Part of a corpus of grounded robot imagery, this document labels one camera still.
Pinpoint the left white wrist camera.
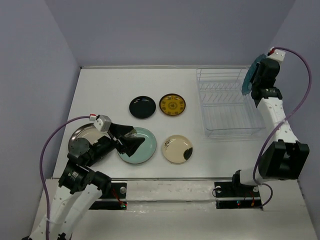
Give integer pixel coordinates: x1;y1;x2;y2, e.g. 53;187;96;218
89;114;112;133

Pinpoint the light blue floral plate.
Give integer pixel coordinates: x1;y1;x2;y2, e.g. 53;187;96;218
117;127;157;165

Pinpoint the white wire dish rack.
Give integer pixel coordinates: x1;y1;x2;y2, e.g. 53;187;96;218
196;66;265;139

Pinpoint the beige ink-painted plate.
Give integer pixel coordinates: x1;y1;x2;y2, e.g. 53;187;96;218
161;134;194;164

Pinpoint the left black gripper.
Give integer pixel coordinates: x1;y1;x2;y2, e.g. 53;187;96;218
86;121;146;166

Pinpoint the teal scalloped plate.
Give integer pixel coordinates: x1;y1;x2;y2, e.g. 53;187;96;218
241;53;267;96

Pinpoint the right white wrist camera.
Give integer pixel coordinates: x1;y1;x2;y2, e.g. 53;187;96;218
267;47;286;64

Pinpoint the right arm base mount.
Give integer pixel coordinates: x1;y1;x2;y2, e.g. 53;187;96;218
211;181;263;210

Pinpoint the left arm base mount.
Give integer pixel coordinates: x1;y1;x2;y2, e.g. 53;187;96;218
89;181;128;211

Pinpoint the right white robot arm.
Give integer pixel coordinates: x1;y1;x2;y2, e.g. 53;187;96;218
230;57;310;196

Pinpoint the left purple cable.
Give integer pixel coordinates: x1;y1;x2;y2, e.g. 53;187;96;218
40;114;97;240

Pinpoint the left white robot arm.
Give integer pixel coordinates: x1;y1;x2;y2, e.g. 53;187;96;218
26;116;145;240

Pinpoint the yellow patterned plate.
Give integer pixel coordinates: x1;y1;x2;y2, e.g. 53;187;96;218
158;93;187;117

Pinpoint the black plate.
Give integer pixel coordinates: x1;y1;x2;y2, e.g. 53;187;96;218
129;96;156;120

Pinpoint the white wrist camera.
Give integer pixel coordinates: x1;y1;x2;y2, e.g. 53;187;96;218
267;47;286;64
89;114;112;133

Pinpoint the silver rimmed plate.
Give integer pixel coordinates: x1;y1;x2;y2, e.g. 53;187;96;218
68;123;107;151

